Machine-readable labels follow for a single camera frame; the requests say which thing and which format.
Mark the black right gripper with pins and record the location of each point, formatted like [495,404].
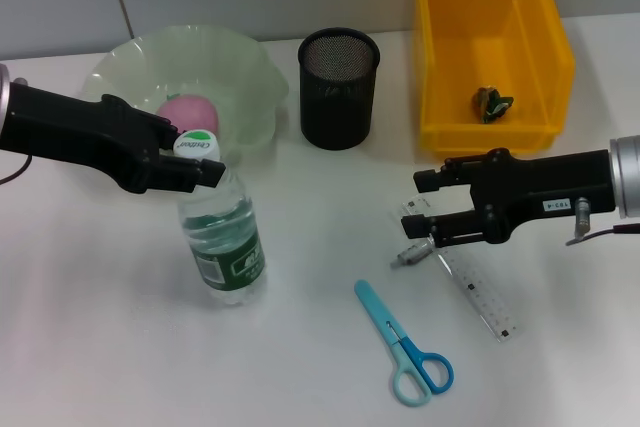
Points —
[545,187]

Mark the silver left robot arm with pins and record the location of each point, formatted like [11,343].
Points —
[4,107]

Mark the yellow plastic bin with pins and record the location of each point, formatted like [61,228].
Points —
[490,47]

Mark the black mesh pen holder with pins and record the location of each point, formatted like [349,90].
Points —
[335,107]

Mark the silver pen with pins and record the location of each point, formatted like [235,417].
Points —
[410,254]

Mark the clear green-label water bottle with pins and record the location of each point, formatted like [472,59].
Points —
[225,247]

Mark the green wavy glass fruit plate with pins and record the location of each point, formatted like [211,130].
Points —
[225,72]

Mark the transparent plastic ruler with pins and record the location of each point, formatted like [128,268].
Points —
[480,292]

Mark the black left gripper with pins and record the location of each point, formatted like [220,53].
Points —
[90,137]

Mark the pink toy peach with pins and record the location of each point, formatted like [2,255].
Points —
[195,112]

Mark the green plastic wrapper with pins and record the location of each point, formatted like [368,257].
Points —
[492,104]

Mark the blue scissors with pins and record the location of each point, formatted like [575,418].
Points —
[380,317]

